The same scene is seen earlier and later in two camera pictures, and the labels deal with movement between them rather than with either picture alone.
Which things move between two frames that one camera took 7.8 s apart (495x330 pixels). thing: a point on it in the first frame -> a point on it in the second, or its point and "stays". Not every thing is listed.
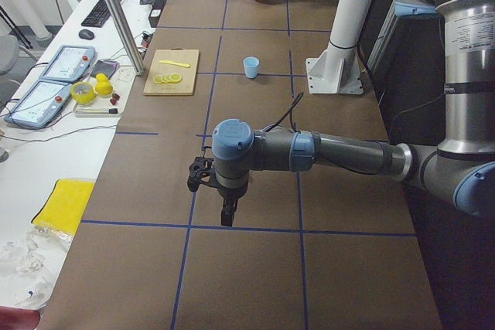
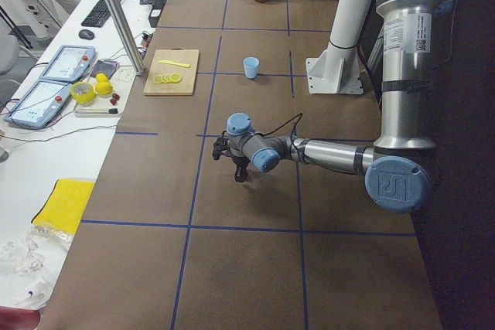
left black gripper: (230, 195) -> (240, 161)
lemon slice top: (175, 78) stays
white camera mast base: (336, 70) stays
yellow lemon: (101, 78) stays
